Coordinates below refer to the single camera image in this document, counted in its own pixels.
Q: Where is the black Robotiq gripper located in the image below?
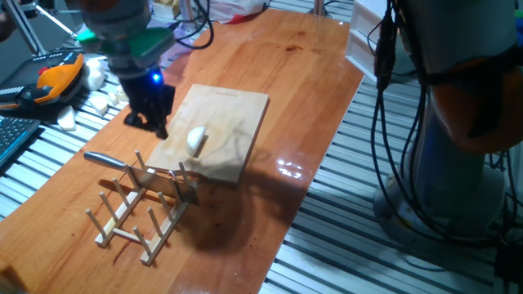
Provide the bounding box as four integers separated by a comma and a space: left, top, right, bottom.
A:
118, 65, 177, 140

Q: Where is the steel cleaver knife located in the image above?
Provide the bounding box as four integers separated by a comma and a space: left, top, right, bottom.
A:
83, 150, 201, 207

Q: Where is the large white radish chunk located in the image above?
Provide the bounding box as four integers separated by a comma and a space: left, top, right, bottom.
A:
81, 59, 106, 91

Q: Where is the light wooden cutting board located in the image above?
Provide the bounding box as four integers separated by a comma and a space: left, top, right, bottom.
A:
145, 83, 270, 185

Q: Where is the wooden peg dish rack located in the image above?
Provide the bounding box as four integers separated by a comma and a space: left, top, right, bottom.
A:
84, 149, 198, 267

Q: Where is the orange black teach pendant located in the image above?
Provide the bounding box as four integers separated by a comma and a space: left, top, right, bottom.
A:
0, 49, 86, 114

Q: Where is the aluminium pole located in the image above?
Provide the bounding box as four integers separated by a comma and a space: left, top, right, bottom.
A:
179, 0, 196, 24

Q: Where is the large varnished wooden board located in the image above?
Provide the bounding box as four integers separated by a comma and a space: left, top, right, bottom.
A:
0, 7, 364, 294

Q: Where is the black computer keyboard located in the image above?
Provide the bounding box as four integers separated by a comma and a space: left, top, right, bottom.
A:
0, 115, 42, 168

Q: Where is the thin grey metal rod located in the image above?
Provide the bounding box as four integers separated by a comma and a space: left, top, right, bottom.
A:
32, 3, 78, 40

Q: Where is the white red-print plastic bag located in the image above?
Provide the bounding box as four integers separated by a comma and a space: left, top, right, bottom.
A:
208, 0, 266, 25

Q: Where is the grey metal stand leg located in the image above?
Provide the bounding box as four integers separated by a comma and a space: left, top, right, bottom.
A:
2, 0, 48, 56

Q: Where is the white plastic box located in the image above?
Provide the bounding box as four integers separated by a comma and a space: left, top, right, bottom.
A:
345, 0, 409, 85

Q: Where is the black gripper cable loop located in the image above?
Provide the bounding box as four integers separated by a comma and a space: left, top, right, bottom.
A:
175, 0, 216, 51

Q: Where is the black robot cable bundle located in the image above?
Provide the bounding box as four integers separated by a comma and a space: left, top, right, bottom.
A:
365, 0, 523, 248

